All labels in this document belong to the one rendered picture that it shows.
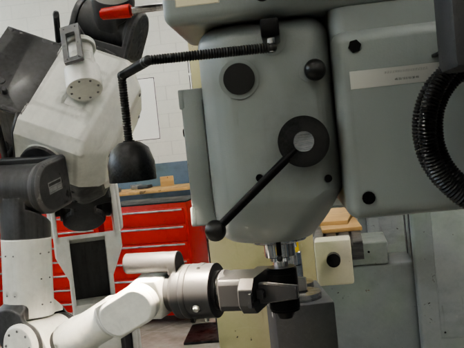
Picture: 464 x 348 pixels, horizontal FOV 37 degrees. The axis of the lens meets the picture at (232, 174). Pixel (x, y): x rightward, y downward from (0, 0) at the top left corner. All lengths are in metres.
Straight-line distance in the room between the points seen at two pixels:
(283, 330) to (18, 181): 0.58
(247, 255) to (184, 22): 1.95
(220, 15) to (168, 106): 9.26
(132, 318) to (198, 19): 0.49
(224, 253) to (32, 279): 1.62
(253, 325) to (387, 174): 2.00
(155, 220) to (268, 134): 4.74
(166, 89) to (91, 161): 8.88
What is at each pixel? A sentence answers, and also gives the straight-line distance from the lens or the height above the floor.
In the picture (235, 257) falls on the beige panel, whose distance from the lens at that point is 2.85.
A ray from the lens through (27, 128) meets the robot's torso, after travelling 1.38.
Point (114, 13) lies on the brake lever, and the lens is 1.22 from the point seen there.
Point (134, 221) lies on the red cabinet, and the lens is 5.77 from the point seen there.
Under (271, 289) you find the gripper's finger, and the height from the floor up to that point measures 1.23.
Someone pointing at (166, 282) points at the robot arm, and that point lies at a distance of 1.15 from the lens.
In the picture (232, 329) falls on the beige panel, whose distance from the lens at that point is 2.92.
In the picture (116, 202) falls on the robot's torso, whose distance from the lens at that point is 1.72.
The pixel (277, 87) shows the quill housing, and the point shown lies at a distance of 0.99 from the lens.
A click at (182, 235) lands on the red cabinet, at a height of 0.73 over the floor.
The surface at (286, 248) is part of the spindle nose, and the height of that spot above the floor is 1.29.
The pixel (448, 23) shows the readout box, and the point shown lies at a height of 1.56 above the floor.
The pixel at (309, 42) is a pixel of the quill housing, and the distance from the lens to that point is 0.99.
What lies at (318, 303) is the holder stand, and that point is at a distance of 1.42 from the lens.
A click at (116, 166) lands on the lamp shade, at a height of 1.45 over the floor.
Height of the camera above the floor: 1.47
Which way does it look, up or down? 3 degrees down
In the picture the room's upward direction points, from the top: 6 degrees counter-clockwise
